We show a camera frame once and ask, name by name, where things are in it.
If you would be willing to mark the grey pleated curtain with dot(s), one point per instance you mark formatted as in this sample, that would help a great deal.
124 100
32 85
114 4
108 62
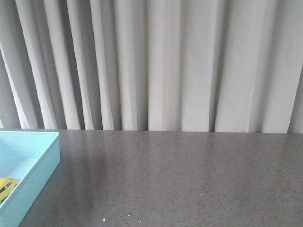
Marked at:
152 65

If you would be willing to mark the yellow toy beetle car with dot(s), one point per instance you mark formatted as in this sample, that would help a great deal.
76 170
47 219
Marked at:
7 185

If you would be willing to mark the light blue box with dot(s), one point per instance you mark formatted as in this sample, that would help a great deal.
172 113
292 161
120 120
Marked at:
31 157

